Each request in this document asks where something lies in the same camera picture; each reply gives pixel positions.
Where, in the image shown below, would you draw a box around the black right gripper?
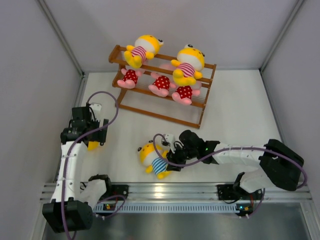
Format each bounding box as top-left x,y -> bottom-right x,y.
167,142 -> 199,171

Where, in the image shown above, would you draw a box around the yellow toy blue stripes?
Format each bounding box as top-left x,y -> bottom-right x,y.
87,141 -> 100,151
137,140 -> 171,180

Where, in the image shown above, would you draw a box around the pink toy red dots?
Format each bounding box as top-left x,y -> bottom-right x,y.
171,81 -> 202,106
117,68 -> 145,89
148,71 -> 177,98

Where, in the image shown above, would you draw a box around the yellow toy pink stripes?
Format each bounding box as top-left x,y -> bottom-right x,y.
123,34 -> 164,69
171,44 -> 205,87

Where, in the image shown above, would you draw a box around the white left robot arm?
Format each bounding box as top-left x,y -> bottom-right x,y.
42,103 -> 113,233

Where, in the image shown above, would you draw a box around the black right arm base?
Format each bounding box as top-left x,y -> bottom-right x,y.
216,172 -> 263,203

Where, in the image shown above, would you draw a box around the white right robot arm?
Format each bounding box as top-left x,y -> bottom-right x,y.
161,130 -> 304,199

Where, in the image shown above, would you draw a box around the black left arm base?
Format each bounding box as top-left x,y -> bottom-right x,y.
87,174 -> 129,201

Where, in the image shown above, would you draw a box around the brown wooden toy shelf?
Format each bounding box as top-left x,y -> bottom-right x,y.
108,45 -> 217,129

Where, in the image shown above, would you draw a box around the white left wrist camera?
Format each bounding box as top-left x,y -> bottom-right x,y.
88,103 -> 102,119

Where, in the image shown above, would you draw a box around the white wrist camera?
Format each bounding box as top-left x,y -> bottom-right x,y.
88,103 -> 102,119
161,133 -> 176,148

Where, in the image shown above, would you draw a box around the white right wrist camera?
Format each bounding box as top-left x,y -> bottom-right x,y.
161,133 -> 176,148

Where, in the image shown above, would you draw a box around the aluminium mounting rail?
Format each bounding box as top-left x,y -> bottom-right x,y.
39,181 -> 313,215

